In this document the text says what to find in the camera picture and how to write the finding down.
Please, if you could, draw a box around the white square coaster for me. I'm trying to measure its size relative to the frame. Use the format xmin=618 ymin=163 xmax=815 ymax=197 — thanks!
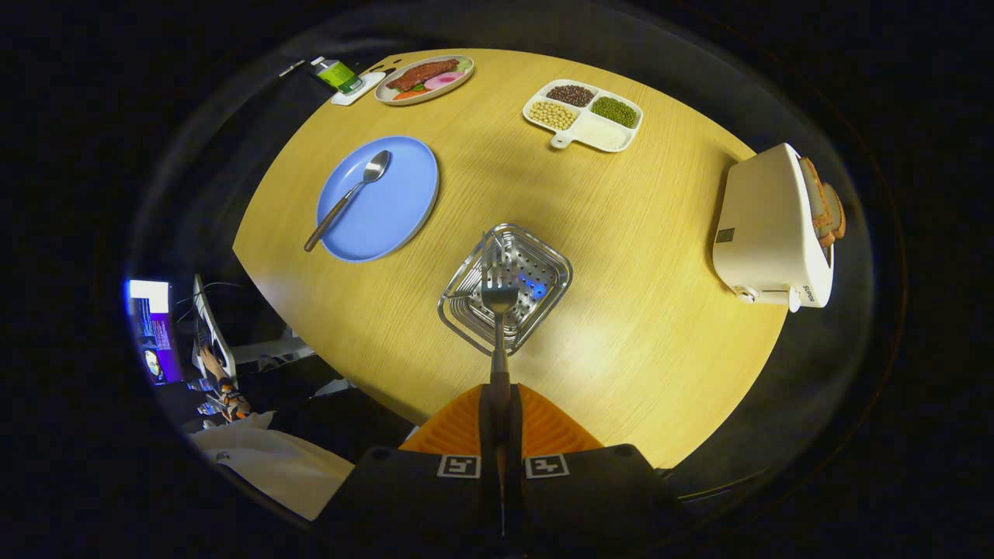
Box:
xmin=331 ymin=71 xmax=386 ymax=106

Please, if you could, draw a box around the wooden-handled metal fork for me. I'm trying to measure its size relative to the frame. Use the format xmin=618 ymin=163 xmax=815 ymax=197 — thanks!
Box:
xmin=480 ymin=231 xmax=521 ymax=544

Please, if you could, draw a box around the lit computer monitor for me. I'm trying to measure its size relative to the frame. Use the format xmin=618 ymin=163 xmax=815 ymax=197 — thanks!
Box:
xmin=127 ymin=279 xmax=183 ymax=387

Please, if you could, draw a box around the square metal wire basket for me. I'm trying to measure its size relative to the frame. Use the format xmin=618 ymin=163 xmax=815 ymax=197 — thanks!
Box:
xmin=437 ymin=223 xmax=574 ymax=356

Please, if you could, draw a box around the wooden-handled metal spoon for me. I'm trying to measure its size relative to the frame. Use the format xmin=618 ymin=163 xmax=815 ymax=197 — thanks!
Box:
xmin=304 ymin=150 xmax=391 ymax=253

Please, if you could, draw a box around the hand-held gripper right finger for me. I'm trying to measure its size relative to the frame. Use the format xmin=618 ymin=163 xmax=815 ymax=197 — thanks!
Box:
xmin=507 ymin=383 xmax=692 ymax=558

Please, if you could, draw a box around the brown bread slice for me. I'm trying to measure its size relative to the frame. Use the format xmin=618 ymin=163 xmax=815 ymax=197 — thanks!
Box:
xmin=822 ymin=182 xmax=847 ymax=240
xmin=800 ymin=158 xmax=836 ymax=248

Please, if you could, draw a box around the beige oval food plate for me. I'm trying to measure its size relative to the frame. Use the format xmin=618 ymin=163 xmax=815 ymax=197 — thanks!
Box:
xmin=374 ymin=54 xmax=475 ymax=106

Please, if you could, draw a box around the blue round plate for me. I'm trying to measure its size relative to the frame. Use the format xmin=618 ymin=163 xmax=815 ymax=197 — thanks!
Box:
xmin=316 ymin=136 xmax=440 ymax=263

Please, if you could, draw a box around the brown steak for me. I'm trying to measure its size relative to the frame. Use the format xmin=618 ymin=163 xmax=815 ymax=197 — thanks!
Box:
xmin=386 ymin=59 xmax=461 ymax=92

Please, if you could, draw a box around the green drink bottle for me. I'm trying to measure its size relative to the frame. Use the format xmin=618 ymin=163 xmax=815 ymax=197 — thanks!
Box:
xmin=311 ymin=56 xmax=364 ymax=95

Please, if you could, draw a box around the person's white clothing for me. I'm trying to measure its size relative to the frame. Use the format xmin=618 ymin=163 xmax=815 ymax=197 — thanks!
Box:
xmin=190 ymin=411 xmax=356 ymax=521

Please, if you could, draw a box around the white toaster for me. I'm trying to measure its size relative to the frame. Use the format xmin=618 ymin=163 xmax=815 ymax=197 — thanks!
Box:
xmin=712 ymin=143 xmax=838 ymax=313

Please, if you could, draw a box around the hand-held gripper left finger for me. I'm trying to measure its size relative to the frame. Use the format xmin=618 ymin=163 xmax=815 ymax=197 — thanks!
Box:
xmin=315 ymin=384 xmax=499 ymax=558

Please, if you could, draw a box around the white divided bean dish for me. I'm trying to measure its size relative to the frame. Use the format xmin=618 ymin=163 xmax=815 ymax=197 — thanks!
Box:
xmin=522 ymin=78 xmax=645 ymax=153

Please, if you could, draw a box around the open laptop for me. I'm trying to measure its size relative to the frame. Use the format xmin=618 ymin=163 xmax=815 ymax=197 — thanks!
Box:
xmin=192 ymin=274 xmax=238 ymax=381

